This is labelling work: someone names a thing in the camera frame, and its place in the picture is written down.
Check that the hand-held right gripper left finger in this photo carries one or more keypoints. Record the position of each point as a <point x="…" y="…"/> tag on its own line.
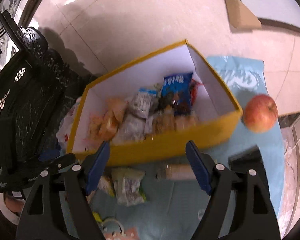
<point x="97" y="170"/>

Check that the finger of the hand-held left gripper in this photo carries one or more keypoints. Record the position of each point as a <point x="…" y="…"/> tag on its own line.
<point x="62" y="160"/>

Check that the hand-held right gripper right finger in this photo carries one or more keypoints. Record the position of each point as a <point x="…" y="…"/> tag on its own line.
<point x="197" y="165"/>

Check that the beige cracker bar packet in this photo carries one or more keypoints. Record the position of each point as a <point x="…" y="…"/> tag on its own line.
<point x="177" y="172"/>

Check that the green snack packet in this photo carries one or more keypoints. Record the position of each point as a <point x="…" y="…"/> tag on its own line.
<point x="128" y="187"/>

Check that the yellow cardboard box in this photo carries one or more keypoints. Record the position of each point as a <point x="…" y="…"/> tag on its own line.
<point x="165" y="145"/>

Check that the pile of mixed snacks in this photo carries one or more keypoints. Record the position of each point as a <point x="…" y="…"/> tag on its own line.
<point x="135" y="120"/>

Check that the person's left hand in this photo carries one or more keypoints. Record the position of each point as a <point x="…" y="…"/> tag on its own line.
<point x="13" y="205"/>

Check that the yellow snack packet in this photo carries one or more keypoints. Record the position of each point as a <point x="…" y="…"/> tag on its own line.
<point x="106" y="186"/>

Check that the white plastic bag red print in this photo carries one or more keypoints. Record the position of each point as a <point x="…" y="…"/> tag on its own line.
<point x="65" y="130"/>

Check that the black smartphone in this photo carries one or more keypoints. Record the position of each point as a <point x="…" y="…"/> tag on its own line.
<point x="247" y="158"/>

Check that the light blue printed blanket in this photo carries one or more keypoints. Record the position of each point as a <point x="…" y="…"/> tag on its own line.
<point x="165" y="205"/>

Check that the carved black wooden furniture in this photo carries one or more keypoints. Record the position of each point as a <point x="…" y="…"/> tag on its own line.
<point x="27" y="105"/>

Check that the red apple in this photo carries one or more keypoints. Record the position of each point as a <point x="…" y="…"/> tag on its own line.
<point x="261" y="113"/>

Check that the cardboard corner protector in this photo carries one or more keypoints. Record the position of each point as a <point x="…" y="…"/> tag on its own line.
<point x="242" y="15"/>

